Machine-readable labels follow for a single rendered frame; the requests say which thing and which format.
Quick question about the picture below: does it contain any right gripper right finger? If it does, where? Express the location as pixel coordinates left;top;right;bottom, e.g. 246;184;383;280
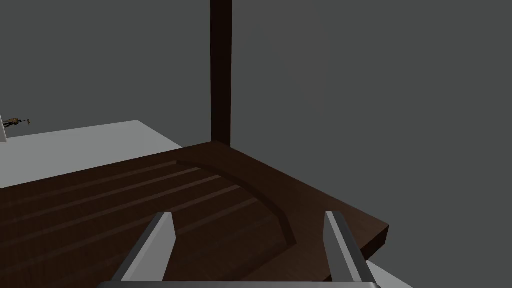
322;210;378;283

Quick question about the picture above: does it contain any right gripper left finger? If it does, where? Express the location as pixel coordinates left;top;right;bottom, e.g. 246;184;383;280
111;211;177;283

